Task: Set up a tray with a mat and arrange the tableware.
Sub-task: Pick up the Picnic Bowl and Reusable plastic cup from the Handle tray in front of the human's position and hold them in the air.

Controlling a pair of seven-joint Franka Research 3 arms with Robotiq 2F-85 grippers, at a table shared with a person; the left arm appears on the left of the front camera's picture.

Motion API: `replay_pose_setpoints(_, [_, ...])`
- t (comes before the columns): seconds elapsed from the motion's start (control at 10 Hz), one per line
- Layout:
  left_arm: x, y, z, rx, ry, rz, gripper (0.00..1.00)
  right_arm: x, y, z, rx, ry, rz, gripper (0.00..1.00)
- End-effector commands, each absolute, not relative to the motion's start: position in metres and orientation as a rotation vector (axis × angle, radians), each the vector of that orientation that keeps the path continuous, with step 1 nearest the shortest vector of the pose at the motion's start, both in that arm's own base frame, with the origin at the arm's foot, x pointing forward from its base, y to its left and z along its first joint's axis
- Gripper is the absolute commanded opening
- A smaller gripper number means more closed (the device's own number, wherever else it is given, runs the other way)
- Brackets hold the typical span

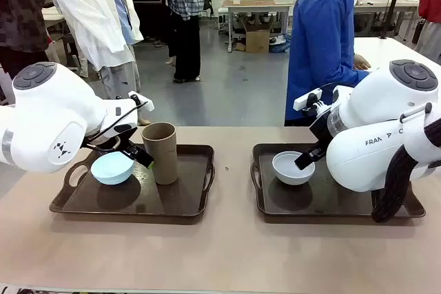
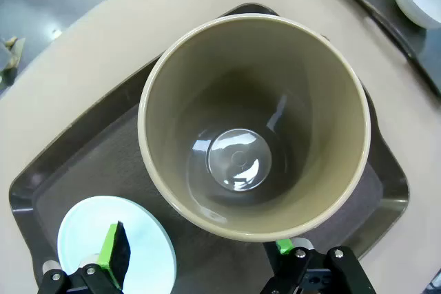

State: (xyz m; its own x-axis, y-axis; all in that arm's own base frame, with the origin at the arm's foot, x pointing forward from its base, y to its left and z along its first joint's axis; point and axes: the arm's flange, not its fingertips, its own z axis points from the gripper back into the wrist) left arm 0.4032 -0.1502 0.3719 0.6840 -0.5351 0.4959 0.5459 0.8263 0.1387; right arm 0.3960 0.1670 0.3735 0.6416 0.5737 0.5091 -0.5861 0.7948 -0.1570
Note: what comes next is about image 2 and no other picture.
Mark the brown plastic tray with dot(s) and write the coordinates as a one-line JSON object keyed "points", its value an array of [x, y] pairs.
{"points": [[103, 156]]}

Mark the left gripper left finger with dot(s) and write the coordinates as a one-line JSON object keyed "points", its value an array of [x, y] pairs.
{"points": [[119, 256]]}

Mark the light blue bowl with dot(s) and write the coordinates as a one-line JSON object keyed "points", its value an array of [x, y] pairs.
{"points": [[86, 232]]}

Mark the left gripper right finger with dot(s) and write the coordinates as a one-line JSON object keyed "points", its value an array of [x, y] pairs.
{"points": [[310, 266]]}

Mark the tall beige cup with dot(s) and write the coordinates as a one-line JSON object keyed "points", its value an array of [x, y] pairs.
{"points": [[241, 66]]}

